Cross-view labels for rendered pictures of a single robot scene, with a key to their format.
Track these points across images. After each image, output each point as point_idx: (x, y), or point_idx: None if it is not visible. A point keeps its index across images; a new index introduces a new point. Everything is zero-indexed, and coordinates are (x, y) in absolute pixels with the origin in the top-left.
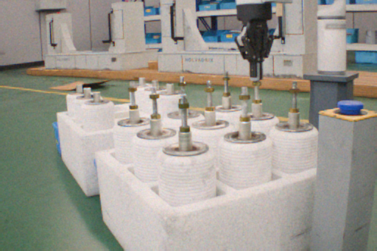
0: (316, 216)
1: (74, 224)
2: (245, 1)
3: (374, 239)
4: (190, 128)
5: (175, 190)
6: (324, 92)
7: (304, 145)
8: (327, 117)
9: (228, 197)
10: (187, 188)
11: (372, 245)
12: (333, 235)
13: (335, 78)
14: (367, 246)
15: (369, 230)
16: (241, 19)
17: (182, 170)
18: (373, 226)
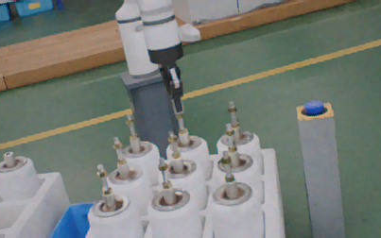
0: (310, 192)
1: None
2: (168, 45)
3: (297, 194)
4: (172, 180)
5: (252, 228)
6: (151, 94)
7: (258, 148)
8: (307, 121)
9: (272, 212)
10: (259, 221)
11: (303, 197)
12: (331, 197)
13: (161, 77)
14: (301, 200)
15: (285, 190)
16: (166, 62)
17: (254, 209)
18: (282, 185)
